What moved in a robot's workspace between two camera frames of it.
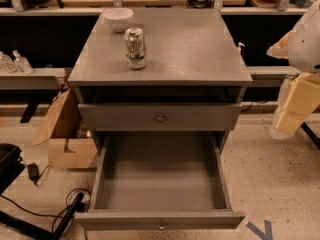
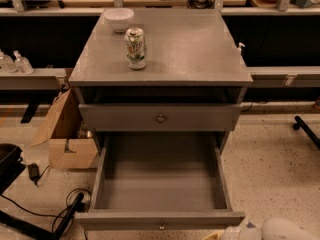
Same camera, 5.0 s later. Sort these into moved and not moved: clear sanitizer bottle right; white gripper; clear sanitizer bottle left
Moved: white gripper
Not moved: clear sanitizer bottle left; clear sanitizer bottle right
